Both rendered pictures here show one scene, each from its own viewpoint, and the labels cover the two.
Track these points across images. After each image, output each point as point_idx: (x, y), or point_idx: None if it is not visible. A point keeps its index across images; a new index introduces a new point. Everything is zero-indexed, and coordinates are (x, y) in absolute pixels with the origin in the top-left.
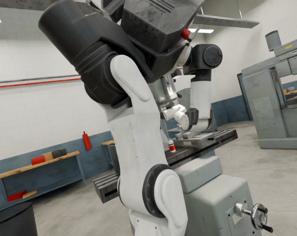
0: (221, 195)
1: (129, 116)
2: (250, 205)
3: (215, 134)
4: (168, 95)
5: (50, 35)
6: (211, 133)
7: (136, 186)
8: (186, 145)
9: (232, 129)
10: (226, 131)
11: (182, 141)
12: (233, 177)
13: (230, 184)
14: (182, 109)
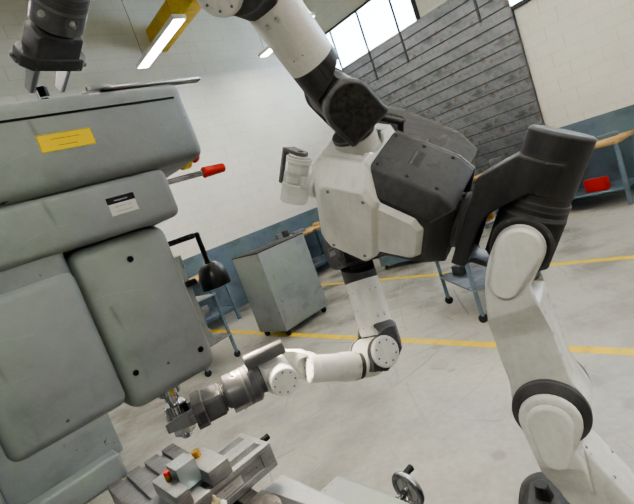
0: (390, 496)
1: (544, 286)
2: None
3: (161, 473)
4: (212, 338)
5: (589, 159)
6: (125, 488)
7: (581, 371)
8: (226, 499)
9: (165, 448)
10: (161, 457)
11: (211, 497)
12: (327, 489)
13: (352, 489)
14: (308, 351)
